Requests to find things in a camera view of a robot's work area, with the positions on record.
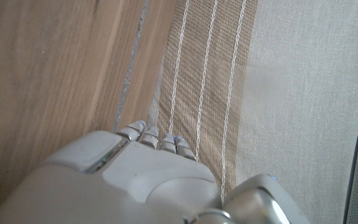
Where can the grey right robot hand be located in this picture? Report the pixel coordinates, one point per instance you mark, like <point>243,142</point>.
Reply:
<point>141,186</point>

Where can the beige striped curtain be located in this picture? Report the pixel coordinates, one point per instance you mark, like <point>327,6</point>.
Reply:
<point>291,93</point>

